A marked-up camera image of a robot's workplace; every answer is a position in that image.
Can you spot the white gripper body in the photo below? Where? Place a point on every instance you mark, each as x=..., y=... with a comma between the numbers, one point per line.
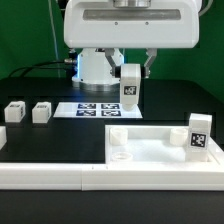
x=101, y=24

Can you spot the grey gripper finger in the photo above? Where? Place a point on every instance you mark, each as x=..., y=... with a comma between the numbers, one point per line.
x=145, y=69
x=116, y=69

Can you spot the white square table top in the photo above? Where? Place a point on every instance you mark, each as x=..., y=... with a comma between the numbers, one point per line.
x=136, y=143

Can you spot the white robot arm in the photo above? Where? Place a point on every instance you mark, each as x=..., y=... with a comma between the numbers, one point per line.
x=93, y=69

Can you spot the white marker sheet with tags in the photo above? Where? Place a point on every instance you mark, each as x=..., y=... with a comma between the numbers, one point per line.
x=95, y=110

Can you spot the white U-shaped obstacle fence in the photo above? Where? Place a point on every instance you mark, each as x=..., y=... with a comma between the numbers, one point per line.
x=112, y=176

